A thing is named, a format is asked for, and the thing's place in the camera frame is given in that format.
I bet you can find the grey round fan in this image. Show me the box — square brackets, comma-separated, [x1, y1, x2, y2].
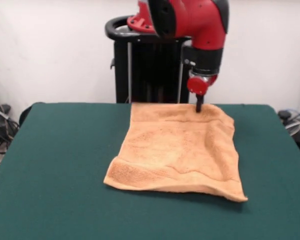
[277, 106, 300, 137]

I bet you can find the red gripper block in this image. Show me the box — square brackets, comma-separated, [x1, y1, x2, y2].
[186, 74, 219, 114]

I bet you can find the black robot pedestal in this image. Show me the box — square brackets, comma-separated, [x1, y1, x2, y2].
[104, 15, 199, 104]

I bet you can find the tan terry towel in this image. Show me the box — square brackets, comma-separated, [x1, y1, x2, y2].
[103, 102, 249, 203]

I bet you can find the dark green table cloth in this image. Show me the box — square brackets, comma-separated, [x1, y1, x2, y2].
[0, 101, 300, 240]

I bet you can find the black cable bundle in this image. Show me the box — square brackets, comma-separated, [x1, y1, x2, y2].
[0, 79, 20, 155]

